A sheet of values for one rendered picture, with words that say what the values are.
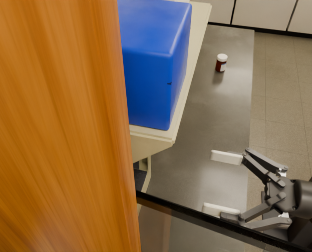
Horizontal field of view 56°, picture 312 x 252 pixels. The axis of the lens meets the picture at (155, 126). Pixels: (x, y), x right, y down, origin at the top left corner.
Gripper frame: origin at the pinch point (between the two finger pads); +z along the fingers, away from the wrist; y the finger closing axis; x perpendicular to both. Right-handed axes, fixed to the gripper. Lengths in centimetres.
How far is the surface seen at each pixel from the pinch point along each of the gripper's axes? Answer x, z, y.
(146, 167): 18.4, 18.2, -12.1
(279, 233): 118, -50, -53
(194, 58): -31.5, 6.3, 3.1
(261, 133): 120, -40, -134
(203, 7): -31.5, 7.2, -12.2
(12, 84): -43, 14, 26
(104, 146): -39.3, 9.1, 25.8
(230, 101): 26, -4, -56
